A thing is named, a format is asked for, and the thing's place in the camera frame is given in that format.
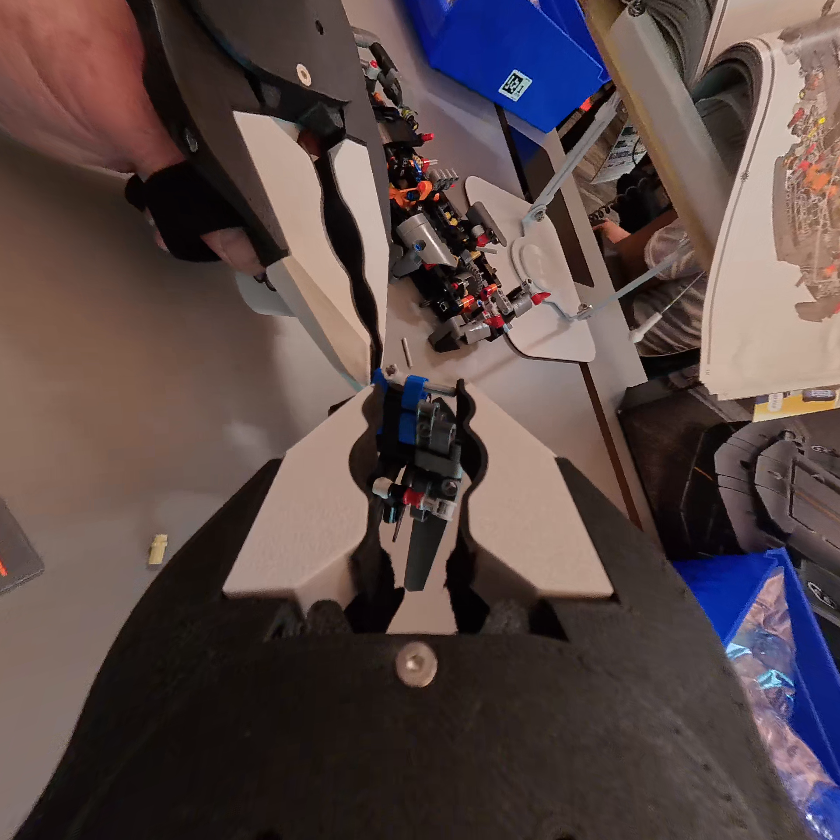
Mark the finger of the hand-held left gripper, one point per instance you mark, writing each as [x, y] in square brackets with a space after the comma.
[289, 210]
[371, 197]

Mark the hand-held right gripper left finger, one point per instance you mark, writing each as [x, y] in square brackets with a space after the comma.
[302, 525]

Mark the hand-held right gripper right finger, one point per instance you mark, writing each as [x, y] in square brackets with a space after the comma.
[538, 525]

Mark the dark grey lego wing assembly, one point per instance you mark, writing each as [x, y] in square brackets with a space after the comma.
[426, 459]

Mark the large lego car model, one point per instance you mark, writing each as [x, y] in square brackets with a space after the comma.
[446, 262]

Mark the tan lego pin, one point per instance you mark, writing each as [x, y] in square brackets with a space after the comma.
[158, 549]

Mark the light grey lego axle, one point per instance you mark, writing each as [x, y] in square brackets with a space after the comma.
[407, 352]

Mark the lego set box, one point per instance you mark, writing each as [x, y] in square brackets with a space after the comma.
[754, 485]

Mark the person's left hand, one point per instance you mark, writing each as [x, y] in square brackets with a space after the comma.
[79, 79]

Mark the blue bin with tag label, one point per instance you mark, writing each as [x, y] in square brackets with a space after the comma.
[512, 39]

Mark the clear plastic bags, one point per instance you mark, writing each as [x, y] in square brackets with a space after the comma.
[774, 656]

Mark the grey tile with orange stripe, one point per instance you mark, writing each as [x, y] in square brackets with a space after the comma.
[19, 538]

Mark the instruction booklet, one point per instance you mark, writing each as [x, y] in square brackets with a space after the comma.
[761, 262]

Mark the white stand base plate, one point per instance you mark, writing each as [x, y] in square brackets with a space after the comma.
[558, 334]

